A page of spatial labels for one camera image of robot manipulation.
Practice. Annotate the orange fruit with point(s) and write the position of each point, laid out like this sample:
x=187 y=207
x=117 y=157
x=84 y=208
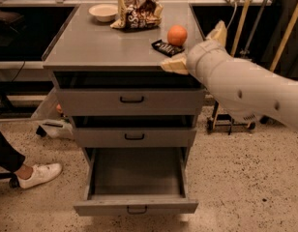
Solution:
x=177 y=35

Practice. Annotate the grey drawer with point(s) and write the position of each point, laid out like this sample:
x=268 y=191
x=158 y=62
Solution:
x=136 y=181
x=108 y=102
x=138 y=137

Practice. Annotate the white bowl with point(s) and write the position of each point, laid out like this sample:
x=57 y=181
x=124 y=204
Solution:
x=104 y=12

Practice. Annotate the grey middle drawer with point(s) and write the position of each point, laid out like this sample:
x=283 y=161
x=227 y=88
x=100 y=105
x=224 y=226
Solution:
x=138 y=137

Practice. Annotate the grey drawer cabinet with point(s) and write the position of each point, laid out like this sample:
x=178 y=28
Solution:
x=91 y=55

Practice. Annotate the grey bottom drawer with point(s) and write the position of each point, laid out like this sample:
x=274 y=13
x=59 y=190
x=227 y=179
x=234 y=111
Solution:
x=136 y=181

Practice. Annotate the clear plastic bag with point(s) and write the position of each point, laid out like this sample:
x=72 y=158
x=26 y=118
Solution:
x=50 y=121

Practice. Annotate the grey top drawer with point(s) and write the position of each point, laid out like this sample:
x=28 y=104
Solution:
x=108 y=102

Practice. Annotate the yellow hand truck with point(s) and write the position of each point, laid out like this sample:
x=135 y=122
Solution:
x=289 y=27

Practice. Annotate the black trouser leg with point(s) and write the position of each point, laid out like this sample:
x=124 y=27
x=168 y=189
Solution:
x=10 y=158

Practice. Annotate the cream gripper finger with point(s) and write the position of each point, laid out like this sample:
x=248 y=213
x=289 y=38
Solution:
x=218 y=33
x=175 y=64

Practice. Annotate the white sneaker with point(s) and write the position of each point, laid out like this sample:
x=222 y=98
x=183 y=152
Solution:
x=41 y=174

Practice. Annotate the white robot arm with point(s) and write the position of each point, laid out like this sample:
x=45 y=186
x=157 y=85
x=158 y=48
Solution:
x=245 y=90

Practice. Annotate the black rxbar chocolate bar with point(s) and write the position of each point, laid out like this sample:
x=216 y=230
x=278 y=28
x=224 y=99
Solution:
x=167 y=49

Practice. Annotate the brown chip bag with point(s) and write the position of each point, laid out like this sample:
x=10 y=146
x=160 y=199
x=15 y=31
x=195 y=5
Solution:
x=138 y=15

